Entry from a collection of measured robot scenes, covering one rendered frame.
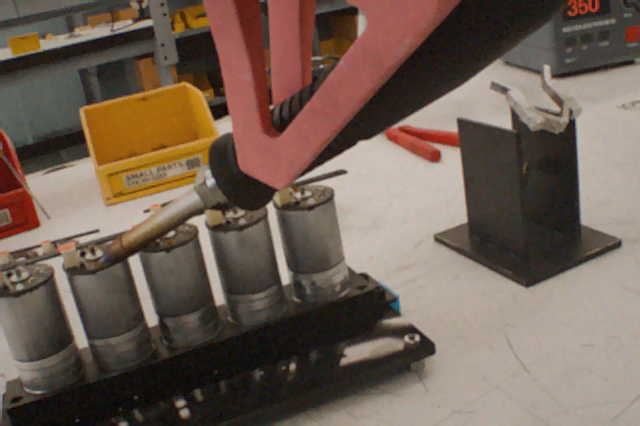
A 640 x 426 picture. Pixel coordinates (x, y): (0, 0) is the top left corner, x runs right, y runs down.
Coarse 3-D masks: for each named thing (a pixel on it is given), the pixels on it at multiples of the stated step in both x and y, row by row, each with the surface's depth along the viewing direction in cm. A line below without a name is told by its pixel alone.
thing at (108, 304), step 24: (96, 264) 26; (120, 264) 26; (72, 288) 26; (96, 288) 26; (120, 288) 26; (96, 312) 26; (120, 312) 26; (96, 336) 26; (120, 336) 26; (144, 336) 27; (96, 360) 27; (120, 360) 27
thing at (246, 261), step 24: (240, 216) 28; (216, 240) 27; (240, 240) 27; (264, 240) 28; (216, 264) 28; (240, 264) 27; (264, 264) 28; (240, 288) 28; (264, 288) 28; (240, 312) 28; (264, 312) 28
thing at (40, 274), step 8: (40, 264) 27; (8, 272) 26; (32, 272) 26; (40, 272) 26; (48, 272) 26; (32, 280) 25; (40, 280) 25; (48, 280) 25; (0, 288) 25; (8, 288) 25; (24, 288) 25; (32, 288) 25; (0, 296) 24; (8, 296) 24
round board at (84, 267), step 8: (88, 248) 27; (104, 248) 27; (80, 256) 27; (64, 264) 26; (80, 264) 26; (88, 264) 26; (104, 264) 25; (112, 264) 26; (64, 272) 26; (72, 272) 25; (80, 272) 25; (88, 272) 25
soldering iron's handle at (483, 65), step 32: (480, 0) 16; (512, 0) 16; (544, 0) 16; (448, 32) 17; (480, 32) 16; (512, 32) 16; (416, 64) 17; (448, 64) 17; (480, 64) 17; (384, 96) 18; (416, 96) 18; (352, 128) 19; (384, 128) 19; (224, 160) 20; (320, 160) 20; (224, 192) 21; (256, 192) 21
